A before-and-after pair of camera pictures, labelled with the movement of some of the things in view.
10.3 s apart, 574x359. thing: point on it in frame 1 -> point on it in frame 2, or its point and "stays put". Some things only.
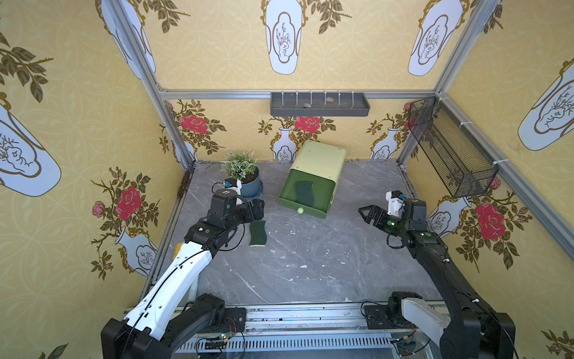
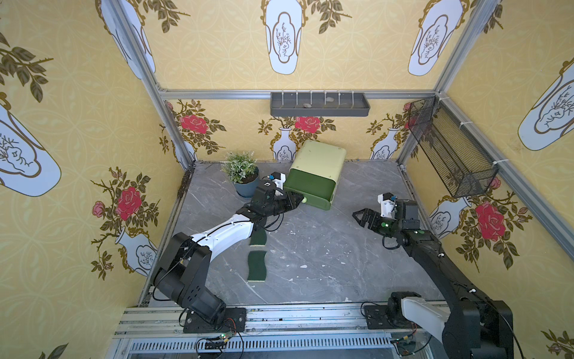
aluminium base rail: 305,330 stays put
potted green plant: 242,166 stays put
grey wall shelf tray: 319,104 stays put
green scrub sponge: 305,193 -> 256,266
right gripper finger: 368,214 -> 358,216
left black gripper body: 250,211 -> 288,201
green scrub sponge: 258,235 stays put
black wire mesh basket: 459,160 stays put
